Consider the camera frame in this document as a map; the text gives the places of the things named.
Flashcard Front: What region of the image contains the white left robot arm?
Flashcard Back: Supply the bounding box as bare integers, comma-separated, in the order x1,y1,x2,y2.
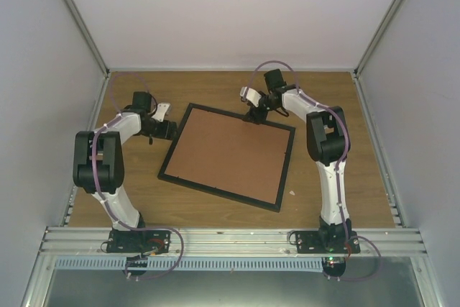
73,91,177,252

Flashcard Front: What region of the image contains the aluminium enclosure frame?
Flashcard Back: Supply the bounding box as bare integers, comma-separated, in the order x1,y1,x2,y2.
21,0,460,307

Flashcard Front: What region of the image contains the black picture frame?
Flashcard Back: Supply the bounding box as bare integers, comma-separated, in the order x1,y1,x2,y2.
157,102,298,214

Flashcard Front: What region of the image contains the grey slotted cable duct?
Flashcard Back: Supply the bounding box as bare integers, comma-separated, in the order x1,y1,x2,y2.
55,256,323,272

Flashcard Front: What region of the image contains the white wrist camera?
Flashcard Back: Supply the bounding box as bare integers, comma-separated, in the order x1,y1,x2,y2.
239,86,262,107
151,103,172,122

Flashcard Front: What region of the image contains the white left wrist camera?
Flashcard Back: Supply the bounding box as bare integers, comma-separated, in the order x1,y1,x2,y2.
151,103,172,122

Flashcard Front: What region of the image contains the brown backing board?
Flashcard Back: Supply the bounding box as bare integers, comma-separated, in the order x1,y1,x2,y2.
163,107,292,207

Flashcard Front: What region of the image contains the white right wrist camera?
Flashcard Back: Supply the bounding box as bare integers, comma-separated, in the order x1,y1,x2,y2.
239,86,262,107

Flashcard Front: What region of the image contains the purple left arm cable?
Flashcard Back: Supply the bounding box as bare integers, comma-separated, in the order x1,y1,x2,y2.
91,72,184,281

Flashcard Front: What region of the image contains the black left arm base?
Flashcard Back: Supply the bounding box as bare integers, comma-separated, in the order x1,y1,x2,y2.
100,229,171,255

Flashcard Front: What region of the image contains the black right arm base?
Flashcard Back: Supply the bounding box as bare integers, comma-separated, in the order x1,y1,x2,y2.
287,229,361,255

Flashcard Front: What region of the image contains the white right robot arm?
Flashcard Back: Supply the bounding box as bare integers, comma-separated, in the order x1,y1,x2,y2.
240,69,351,253

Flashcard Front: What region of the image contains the aluminium mounting rail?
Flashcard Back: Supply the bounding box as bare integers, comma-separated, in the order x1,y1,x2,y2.
39,227,427,257

